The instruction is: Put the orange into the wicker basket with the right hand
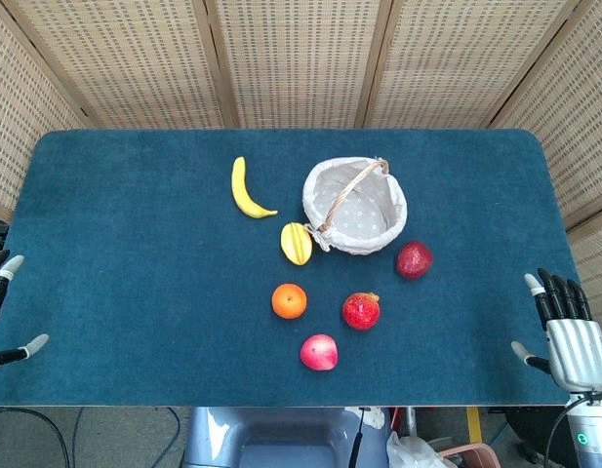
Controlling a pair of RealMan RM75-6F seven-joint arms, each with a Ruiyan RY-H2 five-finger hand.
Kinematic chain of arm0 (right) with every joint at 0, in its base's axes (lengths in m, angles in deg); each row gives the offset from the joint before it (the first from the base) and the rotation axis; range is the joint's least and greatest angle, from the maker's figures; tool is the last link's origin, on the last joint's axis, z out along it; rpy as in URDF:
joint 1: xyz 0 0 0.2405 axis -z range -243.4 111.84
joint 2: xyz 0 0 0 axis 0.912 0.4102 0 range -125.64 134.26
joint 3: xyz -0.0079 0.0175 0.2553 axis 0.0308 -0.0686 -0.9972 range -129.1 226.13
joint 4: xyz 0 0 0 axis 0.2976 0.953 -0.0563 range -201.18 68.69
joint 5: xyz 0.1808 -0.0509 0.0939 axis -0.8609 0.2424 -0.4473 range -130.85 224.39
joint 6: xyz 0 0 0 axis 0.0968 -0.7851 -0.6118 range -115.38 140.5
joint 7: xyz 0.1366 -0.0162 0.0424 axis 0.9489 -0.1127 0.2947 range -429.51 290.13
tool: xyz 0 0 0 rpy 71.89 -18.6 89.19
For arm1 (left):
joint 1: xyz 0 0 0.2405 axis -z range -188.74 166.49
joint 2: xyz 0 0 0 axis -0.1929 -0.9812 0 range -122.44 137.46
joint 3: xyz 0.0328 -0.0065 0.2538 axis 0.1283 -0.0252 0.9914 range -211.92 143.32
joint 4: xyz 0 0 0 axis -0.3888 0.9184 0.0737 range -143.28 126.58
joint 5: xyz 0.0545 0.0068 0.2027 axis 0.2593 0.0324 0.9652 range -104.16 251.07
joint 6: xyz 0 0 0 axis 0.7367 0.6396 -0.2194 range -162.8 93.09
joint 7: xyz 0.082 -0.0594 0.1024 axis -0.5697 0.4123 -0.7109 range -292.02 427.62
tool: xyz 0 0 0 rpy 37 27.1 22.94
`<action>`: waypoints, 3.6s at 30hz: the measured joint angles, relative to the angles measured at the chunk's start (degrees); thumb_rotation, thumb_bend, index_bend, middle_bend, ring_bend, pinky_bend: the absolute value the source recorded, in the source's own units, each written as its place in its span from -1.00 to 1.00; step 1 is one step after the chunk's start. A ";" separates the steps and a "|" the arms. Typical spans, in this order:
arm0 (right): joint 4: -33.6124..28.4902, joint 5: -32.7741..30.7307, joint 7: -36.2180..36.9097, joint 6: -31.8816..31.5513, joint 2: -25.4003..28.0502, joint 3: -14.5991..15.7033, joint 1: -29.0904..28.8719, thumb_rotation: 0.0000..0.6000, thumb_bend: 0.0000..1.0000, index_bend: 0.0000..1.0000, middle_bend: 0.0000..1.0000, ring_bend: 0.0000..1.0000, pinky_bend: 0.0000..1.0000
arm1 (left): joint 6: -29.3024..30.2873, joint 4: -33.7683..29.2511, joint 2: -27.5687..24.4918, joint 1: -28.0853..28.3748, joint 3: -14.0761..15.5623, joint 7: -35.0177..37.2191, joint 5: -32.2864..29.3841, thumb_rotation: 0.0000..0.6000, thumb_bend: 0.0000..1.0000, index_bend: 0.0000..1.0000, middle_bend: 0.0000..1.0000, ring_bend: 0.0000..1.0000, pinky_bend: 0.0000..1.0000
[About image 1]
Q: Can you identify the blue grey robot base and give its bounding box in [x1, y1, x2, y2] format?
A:
[181, 406, 392, 468]

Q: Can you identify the dark red apple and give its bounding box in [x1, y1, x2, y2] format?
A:
[396, 240, 434, 281]

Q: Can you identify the black cable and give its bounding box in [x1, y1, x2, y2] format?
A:
[0, 407, 71, 468]

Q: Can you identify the white fabric-lined wicker basket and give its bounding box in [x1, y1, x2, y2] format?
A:
[301, 156, 409, 255]

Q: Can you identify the pink red peach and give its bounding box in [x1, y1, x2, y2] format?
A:
[300, 333, 340, 371]

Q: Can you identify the red pomegranate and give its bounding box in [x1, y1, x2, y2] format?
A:
[341, 292, 381, 332]

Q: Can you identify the yellow starfruit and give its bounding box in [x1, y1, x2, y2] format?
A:
[280, 221, 314, 267]

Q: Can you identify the yellow banana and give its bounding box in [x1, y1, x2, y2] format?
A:
[230, 156, 279, 220]

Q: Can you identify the white plastic bag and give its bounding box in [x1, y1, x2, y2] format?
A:
[385, 430, 459, 468]

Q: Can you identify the orange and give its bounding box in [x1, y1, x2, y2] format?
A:
[271, 283, 308, 321]

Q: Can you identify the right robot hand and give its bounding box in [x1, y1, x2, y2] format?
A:
[510, 267, 602, 393]

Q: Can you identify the blue cable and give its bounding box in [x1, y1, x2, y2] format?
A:
[164, 407, 182, 450]

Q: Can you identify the woven bamboo folding screen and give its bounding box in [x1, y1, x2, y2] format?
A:
[0, 0, 602, 342]

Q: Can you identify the blue felt table mat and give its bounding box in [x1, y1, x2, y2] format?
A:
[0, 128, 582, 409]

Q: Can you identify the pink plastic bin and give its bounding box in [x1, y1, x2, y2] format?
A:
[437, 442, 508, 468]

